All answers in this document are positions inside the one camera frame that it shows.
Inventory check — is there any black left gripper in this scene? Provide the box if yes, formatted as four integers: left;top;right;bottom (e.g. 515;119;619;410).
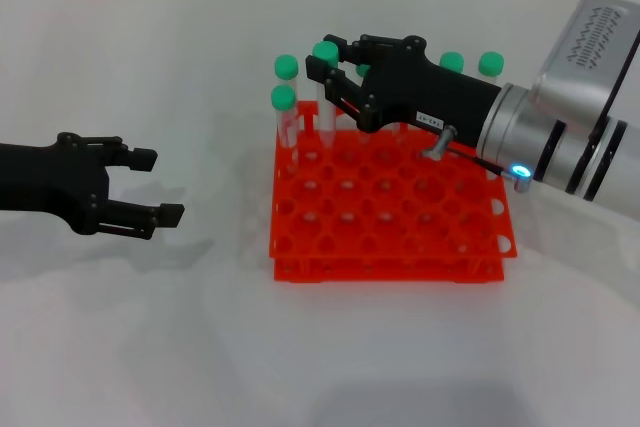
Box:
0;132;186;241

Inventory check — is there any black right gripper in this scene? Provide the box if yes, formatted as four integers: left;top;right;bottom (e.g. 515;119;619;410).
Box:
305;34;503;146

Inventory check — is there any green-capped test tube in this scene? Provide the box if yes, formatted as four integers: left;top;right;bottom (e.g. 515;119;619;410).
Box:
312;40;340;149

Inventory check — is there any orange test tube rack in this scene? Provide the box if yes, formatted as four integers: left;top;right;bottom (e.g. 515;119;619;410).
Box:
268;99;518;284

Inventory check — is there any right gripper cable with plug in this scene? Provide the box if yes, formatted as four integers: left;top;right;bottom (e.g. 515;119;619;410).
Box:
418;124;517;179

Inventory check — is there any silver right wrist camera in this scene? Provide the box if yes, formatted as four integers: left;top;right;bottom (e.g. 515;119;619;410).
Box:
531;0;640;134

